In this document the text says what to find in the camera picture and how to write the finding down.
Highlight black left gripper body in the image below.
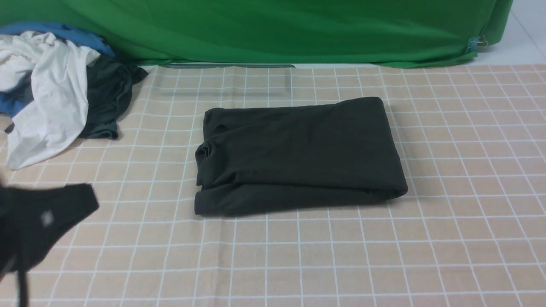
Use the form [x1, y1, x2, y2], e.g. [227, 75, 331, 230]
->
[0, 183, 99, 274]

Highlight dark gray long-sleeve shirt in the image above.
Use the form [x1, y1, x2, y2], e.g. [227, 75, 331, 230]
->
[194, 97, 408, 217]

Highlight white crumpled shirt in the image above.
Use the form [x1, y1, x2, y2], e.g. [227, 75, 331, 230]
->
[0, 31, 101, 170]

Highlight blue crumpled garment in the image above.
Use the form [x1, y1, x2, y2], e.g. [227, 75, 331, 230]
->
[0, 21, 115, 117]

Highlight dark crumpled garment in pile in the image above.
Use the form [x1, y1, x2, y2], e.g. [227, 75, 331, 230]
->
[15, 56, 148, 139]

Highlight green backdrop cloth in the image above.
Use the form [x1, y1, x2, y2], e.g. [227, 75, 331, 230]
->
[1, 0, 512, 69]

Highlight beige checkered tablecloth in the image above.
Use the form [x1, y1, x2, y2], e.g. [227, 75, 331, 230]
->
[1, 64, 546, 307]

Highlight binder clip on backdrop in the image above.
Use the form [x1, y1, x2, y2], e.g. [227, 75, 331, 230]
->
[466, 35, 489, 53]

